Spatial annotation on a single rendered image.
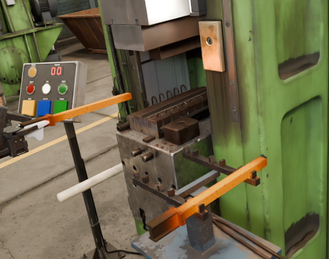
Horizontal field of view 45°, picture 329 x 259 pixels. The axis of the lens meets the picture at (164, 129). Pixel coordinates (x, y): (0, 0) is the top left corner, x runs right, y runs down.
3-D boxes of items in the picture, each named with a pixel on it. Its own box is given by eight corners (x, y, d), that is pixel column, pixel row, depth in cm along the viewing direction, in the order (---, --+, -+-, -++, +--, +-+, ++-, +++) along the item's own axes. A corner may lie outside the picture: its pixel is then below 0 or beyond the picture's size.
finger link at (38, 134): (52, 134, 135) (25, 144, 130) (47, 118, 133) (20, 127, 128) (55, 136, 132) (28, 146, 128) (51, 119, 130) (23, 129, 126)
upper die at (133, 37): (144, 51, 147) (140, 25, 143) (115, 48, 161) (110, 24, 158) (221, 28, 170) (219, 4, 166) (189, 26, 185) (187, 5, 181)
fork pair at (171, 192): (170, 197, 111) (169, 191, 111) (157, 190, 116) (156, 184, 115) (226, 165, 124) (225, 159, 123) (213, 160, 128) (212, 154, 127)
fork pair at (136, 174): (144, 184, 120) (143, 178, 120) (134, 178, 125) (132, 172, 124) (199, 154, 133) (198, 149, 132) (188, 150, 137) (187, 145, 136)
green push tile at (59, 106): (65, 116, 184) (67, 100, 184) (52, 116, 187) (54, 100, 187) (67, 117, 185) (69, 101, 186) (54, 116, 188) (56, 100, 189)
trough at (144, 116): (149, 120, 161) (148, 117, 161) (141, 117, 165) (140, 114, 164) (219, 90, 184) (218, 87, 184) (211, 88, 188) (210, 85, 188)
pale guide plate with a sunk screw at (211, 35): (221, 72, 137) (216, 22, 131) (202, 70, 144) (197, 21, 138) (226, 70, 139) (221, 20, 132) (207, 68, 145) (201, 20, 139)
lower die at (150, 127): (159, 139, 160) (155, 119, 157) (130, 128, 175) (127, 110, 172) (228, 106, 183) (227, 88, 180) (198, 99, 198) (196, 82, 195)
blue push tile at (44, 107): (48, 116, 188) (50, 100, 189) (36, 115, 191) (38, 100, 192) (51, 116, 190) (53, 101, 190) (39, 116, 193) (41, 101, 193)
